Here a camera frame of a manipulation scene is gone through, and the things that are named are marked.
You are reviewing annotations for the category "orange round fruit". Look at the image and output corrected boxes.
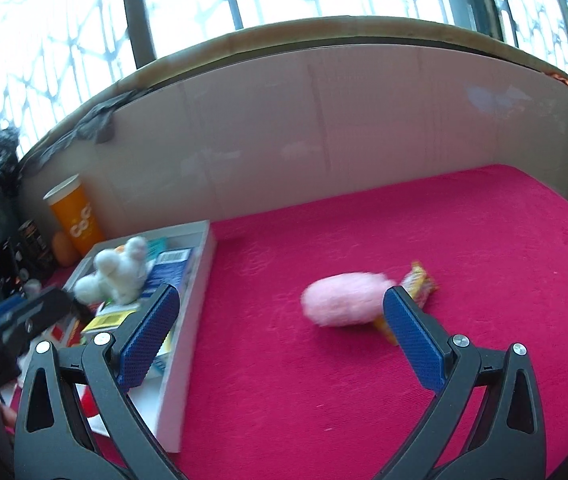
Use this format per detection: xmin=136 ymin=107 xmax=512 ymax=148
xmin=51 ymin=232 xmax=81 ymax=267

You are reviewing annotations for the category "white cardboard tray box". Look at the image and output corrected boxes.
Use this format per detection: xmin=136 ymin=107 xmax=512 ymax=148
xmin=61 ymin=219 xmax=217 ymax=453

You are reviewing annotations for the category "yellow snack packet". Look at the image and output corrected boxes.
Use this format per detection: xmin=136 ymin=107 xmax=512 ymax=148
xmin=371 ymin=260 xmax=439 ymax=347

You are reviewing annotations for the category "pink plush toy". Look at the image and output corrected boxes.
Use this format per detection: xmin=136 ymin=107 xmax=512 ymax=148
xmin=300 ymin=269 xmax=397 ymax=330

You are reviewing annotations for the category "white and blue medicine box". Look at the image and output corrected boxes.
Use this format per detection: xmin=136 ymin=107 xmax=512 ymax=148
xmin=144 ymin=330 xmax=181 ymax=378

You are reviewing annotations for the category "dark metal can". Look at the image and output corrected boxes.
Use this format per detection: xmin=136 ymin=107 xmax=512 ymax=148
xmin=16 ymin=219 xmax=57 ymax=273

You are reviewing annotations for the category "white box red blue print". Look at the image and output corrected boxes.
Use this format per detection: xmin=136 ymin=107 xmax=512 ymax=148
xmin=46 ymin=317 xmax=90 ymax=348

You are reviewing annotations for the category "orange paper cup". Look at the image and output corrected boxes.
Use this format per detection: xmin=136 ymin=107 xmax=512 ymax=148
xmin=43 ymin=174 xmax=107 ymax=257

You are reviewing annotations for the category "white plush toy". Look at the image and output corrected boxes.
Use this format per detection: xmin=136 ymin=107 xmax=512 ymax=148
xmin=73 ymin=235 xmax=151 ymax=305

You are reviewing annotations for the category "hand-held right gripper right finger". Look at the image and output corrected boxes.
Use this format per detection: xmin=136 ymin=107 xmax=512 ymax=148
xmin=379 ymin=285 xmax=548 ymax=480

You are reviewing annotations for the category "yellow and white box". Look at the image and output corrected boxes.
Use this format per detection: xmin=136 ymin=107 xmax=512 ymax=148
xmin=80 ymin=309 xmax=138 ymax=334

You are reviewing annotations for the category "grey cloth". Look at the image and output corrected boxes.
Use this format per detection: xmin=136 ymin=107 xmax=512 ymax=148
xmin=24 ymin=89 xmax=149 ymax=166

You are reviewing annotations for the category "window with metal grille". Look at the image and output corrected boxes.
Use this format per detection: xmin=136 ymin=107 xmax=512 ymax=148
xmin=0 ymin=0 xmax=568 ymax=161

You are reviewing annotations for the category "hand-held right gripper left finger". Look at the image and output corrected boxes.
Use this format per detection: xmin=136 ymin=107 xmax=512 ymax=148
xmin=13 ymin=282 xmax=185 ymax=480

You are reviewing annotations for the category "black clamp stand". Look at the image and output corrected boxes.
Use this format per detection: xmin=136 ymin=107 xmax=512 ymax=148
xmin=0 ymin=240 xmax=22 ymax=293

